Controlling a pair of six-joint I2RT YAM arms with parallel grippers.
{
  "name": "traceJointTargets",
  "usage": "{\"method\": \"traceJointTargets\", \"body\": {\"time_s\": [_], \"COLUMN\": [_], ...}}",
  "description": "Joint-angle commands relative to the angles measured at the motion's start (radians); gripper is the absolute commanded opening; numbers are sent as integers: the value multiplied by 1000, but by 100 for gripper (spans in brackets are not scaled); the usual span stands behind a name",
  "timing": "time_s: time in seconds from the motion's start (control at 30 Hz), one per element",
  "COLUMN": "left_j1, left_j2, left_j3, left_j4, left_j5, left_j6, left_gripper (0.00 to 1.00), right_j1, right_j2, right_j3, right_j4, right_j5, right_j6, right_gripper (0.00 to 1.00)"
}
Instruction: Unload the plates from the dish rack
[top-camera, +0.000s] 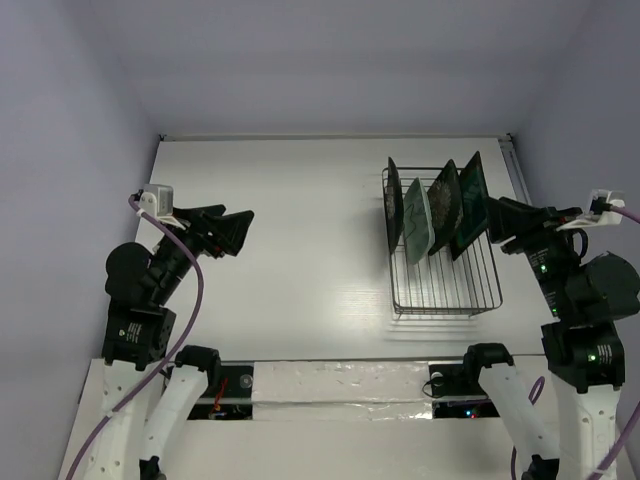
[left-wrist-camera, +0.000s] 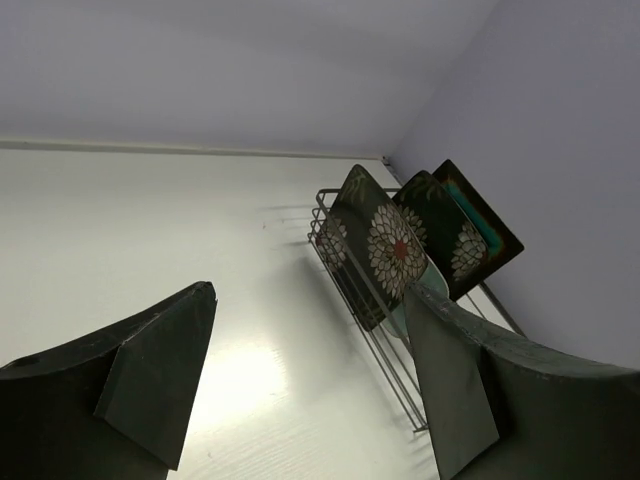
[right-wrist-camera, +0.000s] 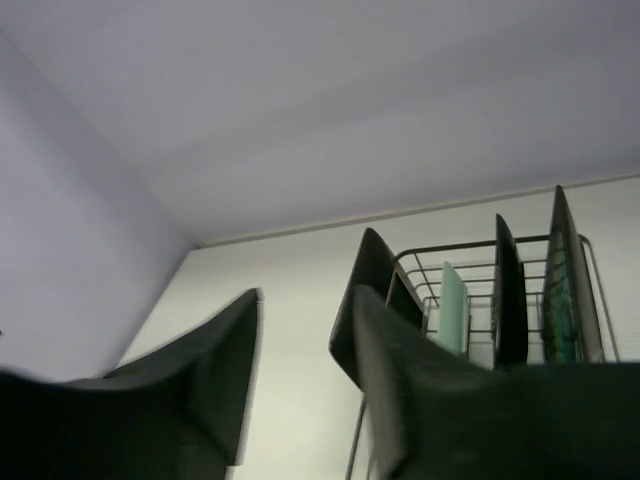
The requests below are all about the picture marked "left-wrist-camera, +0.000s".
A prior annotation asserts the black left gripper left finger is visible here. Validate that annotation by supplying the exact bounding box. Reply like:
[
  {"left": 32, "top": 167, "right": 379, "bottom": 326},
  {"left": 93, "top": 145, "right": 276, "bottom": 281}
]
[{"left": 1, "top": 281, "right": 217, "bottom": 479}]

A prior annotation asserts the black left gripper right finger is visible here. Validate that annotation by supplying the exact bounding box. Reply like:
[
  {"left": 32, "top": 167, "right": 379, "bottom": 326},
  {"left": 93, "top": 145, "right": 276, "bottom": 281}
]
[{"left": 404, "top": 284, "right": 639, "bottom": 479}]

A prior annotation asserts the light green rectangular plate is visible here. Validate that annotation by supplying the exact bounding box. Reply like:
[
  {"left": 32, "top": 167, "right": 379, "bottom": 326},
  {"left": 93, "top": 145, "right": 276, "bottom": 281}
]
[{"left": 378, "top": 265, "right": 449, "bottom": 346}]

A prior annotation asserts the black plate with teal centre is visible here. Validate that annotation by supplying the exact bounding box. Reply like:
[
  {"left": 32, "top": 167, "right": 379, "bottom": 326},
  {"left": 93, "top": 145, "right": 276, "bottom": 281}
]
[{"left": 433, "top": 160, "right": 525, "bottom": 284}]

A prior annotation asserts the small black floral square plate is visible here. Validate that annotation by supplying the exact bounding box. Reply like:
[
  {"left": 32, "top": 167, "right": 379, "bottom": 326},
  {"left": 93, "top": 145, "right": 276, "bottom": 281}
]
[{"left": 393, "top": 170, "right": 489, "bottom": 300}]

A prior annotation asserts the large black floral square plate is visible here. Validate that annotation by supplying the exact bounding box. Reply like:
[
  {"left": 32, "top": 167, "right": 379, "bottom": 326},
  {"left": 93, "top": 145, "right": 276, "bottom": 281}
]
[{"left": 315, "top": 165, "right": 428, "bottom": 331}]

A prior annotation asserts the grey wire dish rack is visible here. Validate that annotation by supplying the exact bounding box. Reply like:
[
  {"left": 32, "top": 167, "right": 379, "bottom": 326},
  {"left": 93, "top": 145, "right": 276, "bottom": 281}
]
[{"left": 307, "top": 187, "right": 527, "bottom": 434}]

